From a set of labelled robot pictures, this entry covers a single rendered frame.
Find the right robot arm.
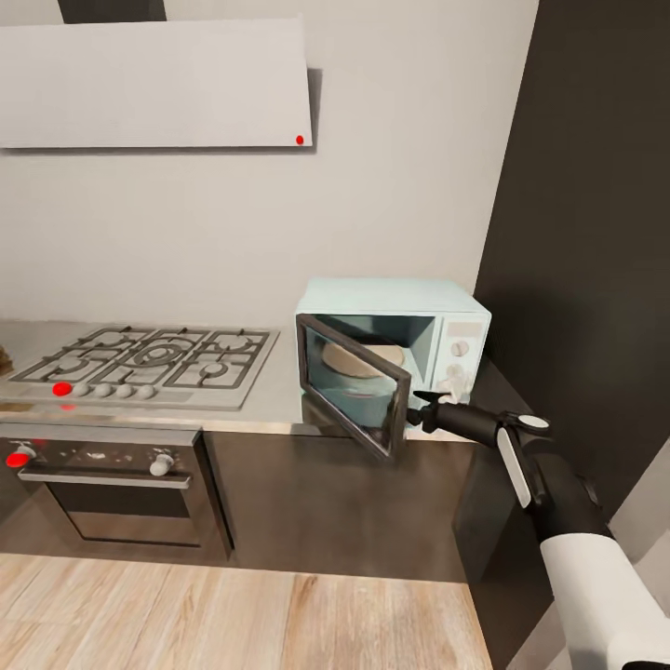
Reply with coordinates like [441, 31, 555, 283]
[406, 373, 670, 670]

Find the microwave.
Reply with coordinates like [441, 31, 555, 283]
[294, 277, 492, 470]

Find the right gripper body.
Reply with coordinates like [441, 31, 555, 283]
[421, 399, 482, 439]

